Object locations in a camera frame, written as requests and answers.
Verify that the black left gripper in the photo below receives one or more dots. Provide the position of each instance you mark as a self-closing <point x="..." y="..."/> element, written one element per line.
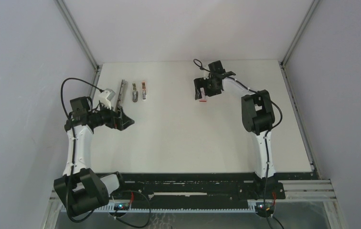
<point x="119" y="121"/>

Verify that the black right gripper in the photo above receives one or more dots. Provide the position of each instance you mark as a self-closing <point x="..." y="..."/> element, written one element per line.
<point x="201" y="82"/>

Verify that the red white staple box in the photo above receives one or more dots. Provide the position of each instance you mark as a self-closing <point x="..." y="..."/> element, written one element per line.
<point x="202" y="95"/>

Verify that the beige small stapler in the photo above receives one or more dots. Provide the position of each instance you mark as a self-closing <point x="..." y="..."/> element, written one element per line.
<point x="134" y="93"/>

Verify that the black and grey large stapler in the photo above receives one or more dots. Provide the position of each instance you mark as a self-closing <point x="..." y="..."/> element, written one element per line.
<point x="121" y="95"/>

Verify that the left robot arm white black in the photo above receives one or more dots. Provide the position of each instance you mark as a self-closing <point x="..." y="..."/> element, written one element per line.
<point x="80" y="189"/>

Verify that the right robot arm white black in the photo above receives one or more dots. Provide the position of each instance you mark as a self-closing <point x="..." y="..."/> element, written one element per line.
<point x="257" y="114"/>

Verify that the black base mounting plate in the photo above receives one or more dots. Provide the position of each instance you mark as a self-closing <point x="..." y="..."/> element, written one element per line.
<point x="141" y="200"/>

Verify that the right aluminium frame post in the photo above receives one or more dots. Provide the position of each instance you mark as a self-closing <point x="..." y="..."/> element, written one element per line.
<point x="302" y="27"/>

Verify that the aluminium frame corner post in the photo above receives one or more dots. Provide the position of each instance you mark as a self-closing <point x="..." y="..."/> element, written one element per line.
<point x="72" y="25"/>

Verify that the aluminium front rail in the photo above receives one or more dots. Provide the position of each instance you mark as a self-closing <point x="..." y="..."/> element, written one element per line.
<point x="307" y="189"/>

